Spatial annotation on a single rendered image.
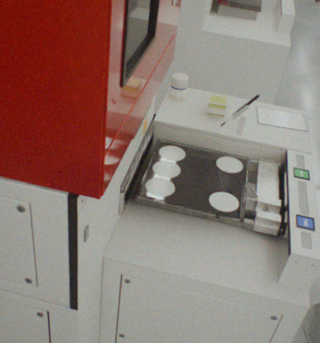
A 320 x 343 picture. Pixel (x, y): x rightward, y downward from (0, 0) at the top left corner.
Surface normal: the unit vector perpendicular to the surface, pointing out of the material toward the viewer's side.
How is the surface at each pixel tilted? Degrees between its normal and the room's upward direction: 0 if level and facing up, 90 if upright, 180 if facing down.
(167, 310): 90
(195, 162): 0
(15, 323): 90
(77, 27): 90
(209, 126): 0
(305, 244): 0
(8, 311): 90
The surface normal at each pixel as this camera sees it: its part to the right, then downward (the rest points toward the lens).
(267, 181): 0.11, -0.79
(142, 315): -0.22, 0.57
